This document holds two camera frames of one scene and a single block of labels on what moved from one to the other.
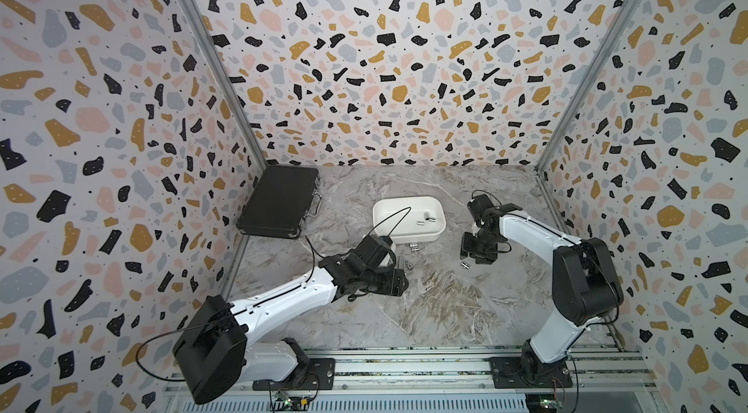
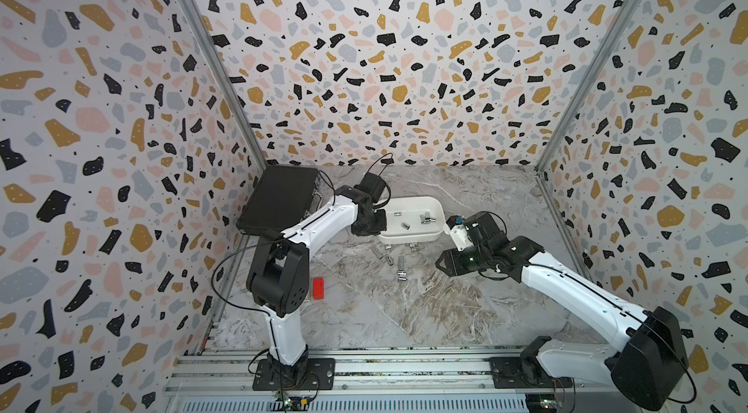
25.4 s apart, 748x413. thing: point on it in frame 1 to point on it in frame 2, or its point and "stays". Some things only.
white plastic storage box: (409, 219) stays
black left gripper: (394, 284) to (382, 226)
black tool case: (280, 201) stays
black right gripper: (479, 258) to (450, 266)
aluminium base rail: (606, 379) stays
